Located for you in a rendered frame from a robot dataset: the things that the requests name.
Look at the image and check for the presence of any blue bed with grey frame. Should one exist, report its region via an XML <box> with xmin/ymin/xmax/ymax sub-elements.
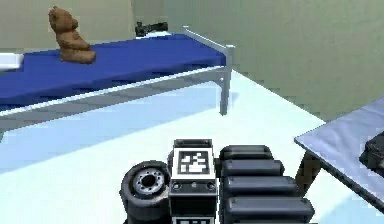
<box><xmin>0</xmin><ymin>25</ymin><xmax>236</xmax><ymax>134</ymax></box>

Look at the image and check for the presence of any grey table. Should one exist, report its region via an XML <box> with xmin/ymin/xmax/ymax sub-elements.
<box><xmin>293</xmin><ymin>96</ymin><xmax>384</xmax><ymax>214</ymax></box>

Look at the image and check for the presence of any brown teddy bear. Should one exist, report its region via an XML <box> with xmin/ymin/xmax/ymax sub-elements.
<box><xmin>48</xmin><ymin>5</ymin><xmax>97</xmax><ymax>65</ymax></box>

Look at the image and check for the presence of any black box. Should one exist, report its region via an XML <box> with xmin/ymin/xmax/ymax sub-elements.
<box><xmin>358</xmin><ymin>130</ymin><xmax>384</xmax><ymax>178</ymax></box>

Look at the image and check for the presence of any white pillow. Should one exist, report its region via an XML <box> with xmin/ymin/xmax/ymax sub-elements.
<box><xmin>0</xmin><ymin>52</ymin><xmax>25</xmax><ymax>73</ymax></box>

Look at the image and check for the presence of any black object behind bed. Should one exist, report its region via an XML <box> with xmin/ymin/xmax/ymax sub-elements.
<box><xmin>134</xmin><ymin>21</ymin><xmax>169</xmax><ymax>38</ymax></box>

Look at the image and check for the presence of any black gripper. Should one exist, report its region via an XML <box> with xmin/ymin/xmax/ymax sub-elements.
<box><xmin>119</xmin><ymin>160</ymin><xmax>172</xmax><ymax>224</ymax></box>

